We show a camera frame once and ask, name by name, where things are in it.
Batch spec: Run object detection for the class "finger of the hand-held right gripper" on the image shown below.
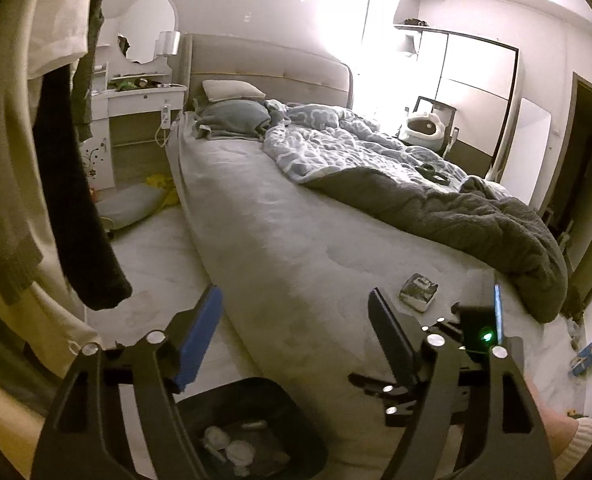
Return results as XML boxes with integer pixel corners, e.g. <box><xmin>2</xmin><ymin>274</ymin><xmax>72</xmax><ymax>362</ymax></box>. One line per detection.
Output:
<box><xmin>490</xmin><ymin>269</ymin><xmax>503</xmax><ymax>348</ymax></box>
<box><xmin>348</xmin><ymin>370</ymin><xmax>429</xmax><ymax>428</ymax></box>

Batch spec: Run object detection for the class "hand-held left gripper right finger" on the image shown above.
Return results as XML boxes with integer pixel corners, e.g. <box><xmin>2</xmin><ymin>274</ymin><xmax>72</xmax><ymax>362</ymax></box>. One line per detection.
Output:
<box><xmin>367</xmin><ymin>287</ymin><xmax>559</xmax><ymax>480</ymax></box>

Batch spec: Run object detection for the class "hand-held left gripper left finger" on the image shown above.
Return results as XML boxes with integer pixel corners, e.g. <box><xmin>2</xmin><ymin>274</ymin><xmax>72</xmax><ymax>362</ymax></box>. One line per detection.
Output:
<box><xmin>28</xmin><ymin>282</ymin><xmax>227</xmax><ymax>480</ymax></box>

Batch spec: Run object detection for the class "black trash bin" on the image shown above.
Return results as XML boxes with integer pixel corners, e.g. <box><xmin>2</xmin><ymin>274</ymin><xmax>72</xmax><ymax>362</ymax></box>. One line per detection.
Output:
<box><xmin>173</xmin><ymin>377</ymin><xmax>329</xmax><ymax>480</ymax></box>

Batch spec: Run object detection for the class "person's right forearm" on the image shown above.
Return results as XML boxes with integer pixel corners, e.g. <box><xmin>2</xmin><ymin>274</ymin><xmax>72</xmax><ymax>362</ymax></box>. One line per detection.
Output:
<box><xmin>536</xmin><ymin>395</ymin><xmax>592</xmax><ymax>480</ymax></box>

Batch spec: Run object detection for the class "small dark box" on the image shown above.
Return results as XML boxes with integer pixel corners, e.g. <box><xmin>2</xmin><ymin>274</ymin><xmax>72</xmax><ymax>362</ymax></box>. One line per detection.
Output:
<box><xmin>400</xmin><ymin>272</ymin><xmax>439</xmax><ymax>313</ymax></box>

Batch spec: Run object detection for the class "dark grey fleece blanket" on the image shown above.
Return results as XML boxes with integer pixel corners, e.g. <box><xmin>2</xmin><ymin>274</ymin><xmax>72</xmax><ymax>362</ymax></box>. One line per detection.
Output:
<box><xmin>301</xmin><ymin>162</ymin><xmax>569</xmax><ymax>325</ymax></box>

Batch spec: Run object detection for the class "blue snack packet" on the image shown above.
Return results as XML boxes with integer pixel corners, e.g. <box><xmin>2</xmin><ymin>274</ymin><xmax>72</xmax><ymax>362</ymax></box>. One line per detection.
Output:
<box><xmin>570</xmin><ymin>329</ymin><xmax>592</xmax><ymax>376</ymax></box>

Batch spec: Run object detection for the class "grey upholstered bed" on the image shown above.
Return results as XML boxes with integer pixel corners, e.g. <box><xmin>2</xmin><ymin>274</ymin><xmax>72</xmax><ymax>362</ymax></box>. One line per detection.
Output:
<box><xmin>163</xmin><ymin>32</ymin><xmax>572</xmax><ymax>480</ymax></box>

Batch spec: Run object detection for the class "grey floor pillow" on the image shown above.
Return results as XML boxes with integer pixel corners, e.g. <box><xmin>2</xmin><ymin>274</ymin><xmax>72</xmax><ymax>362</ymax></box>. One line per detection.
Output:
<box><xmin>97</xmin><ymin>183</ymin><xmax>169</xmax><ymax>228</ymax></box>

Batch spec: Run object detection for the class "white board panel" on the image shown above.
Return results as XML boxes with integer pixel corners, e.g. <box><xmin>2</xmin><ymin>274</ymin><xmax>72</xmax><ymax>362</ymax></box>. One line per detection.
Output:
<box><xmin>498</xmin><ymin>97</ymin><xmax>557</xmax><ymax>206</ymax></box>

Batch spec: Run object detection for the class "yellow packaging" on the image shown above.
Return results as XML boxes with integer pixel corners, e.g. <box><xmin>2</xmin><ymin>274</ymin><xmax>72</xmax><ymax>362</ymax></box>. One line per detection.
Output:
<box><xmin>146</xmin><ymin>174</ymin><xmax>181</xmax><ymax>208</ymax></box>

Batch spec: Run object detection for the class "pale yellow hanging garment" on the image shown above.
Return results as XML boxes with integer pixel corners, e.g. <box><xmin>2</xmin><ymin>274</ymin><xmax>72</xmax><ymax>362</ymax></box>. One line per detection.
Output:
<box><xmin>0</xmin><ymin>250</ymin><xmax>106</xmax><ymax>480</ymax></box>

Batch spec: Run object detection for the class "black hanging garment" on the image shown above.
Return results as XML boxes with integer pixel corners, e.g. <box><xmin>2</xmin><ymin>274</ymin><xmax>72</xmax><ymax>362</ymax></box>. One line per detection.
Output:
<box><xmin>33</xmin><ymin>55</ymin><xmax>134</xmax><ymax>311</ymax></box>

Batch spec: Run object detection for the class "white pet carrier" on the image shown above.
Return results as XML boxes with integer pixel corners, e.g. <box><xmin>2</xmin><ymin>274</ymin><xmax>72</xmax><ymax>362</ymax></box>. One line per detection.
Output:
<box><xmin>406</xmin><ymin>111</ymin><xmax>447</xmax><ymax>150</ymax></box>

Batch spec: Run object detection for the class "black chair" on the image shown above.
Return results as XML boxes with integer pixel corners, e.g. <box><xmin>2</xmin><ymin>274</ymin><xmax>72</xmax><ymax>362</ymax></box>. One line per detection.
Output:
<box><xmin>401</xmin><ymin>95</ymin><xmax>459</xmax><ymax>156</ymax></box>

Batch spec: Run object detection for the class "blue patterned duvet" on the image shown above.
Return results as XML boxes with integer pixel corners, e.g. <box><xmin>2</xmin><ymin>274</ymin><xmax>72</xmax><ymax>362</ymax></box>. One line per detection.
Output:
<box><xmin>262</xmin><ymin>99</ymin><xmax>469</xmax><ymax>186</ymax></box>

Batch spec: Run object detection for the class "grey blue pillow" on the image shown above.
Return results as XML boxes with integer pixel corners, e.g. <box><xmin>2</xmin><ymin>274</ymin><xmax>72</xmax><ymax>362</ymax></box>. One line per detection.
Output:
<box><xmin>192</xmin><ymin>99</ymin><xmax>273</xmax><ymax>138</ymax></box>

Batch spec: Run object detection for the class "white wardrobe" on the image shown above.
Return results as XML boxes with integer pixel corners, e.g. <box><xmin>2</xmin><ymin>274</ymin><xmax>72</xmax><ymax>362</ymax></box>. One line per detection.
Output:
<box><xmin>393</xmin><ymin>25</ymin><xmax>519</xmax><ymax>176</ymax></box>

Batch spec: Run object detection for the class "white dressing table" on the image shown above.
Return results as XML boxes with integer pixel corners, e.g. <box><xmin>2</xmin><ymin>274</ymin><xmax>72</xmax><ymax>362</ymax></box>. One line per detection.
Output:
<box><xmin>83</xmin><ymin>42</ymin><xmax>189</xmax><ymax>191</ymax></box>

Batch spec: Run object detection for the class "beige pillow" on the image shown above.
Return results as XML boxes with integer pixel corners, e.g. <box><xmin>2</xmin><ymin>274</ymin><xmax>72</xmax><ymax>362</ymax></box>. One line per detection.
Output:
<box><xmin>202</xmin><ymin>79</ymin><xmax>267</xmax><ymax>102</ymax></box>

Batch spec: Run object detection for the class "beige hanging garment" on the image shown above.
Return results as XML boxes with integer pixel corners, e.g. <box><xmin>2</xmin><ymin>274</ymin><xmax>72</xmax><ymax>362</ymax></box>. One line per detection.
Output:
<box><xmin>0</xmin><ymin>0</ymin><xmax>44</xmax><ymax>306</ymax></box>

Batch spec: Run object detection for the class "dark green hanging garment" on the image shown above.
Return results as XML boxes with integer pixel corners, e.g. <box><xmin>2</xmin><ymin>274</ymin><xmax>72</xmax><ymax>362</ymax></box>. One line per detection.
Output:
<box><xmin>70</xmin><ymin>0</ymin><xmax>116</xmax><ymax>143</ymax></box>

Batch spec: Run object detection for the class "silver table lamp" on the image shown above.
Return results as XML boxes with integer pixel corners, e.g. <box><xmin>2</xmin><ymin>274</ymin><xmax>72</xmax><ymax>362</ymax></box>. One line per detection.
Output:
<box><xmin>157</xmin><ymin>31</ymin><xmax>181</xmax><ymax>56</ymax></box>

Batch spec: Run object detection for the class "round mirror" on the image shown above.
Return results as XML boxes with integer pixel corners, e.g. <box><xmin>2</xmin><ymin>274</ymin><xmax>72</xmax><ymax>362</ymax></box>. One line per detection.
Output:
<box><xmin>118</xmin><ymin>0</ymin><xmax>178</xmax><ymax>65</ymax></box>

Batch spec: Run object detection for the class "white hanging garment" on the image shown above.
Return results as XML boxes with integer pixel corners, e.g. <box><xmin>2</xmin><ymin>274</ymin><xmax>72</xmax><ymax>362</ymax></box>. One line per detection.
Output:
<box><xmin>26</xmin><ymin>0</ymin><xmax>99</xmax><ymax>78</ymax></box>

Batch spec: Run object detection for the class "black strap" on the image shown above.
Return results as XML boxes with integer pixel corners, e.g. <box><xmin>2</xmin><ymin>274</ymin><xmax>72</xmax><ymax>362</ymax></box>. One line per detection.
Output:
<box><xmin>416</xmin><ymin>162</ymin><xmax>452</xmax><ymax>184</ymax></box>

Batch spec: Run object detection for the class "white charger with cable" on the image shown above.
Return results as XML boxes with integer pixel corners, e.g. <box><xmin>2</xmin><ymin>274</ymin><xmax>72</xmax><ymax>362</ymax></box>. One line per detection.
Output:
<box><xmin>155</xmin><ymin>104</ymin><xmax>173</xmax><ymax>149</ymax></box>

